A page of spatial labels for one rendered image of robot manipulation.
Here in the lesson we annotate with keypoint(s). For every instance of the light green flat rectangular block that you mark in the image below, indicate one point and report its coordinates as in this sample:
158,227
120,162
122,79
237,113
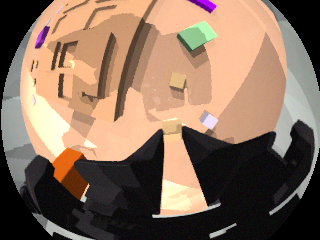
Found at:
193,37

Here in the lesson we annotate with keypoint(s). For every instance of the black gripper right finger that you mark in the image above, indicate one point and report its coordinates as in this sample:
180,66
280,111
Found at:
216,162

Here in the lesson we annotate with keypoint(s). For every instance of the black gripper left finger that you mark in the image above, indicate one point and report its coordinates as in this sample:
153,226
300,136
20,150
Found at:
141,172

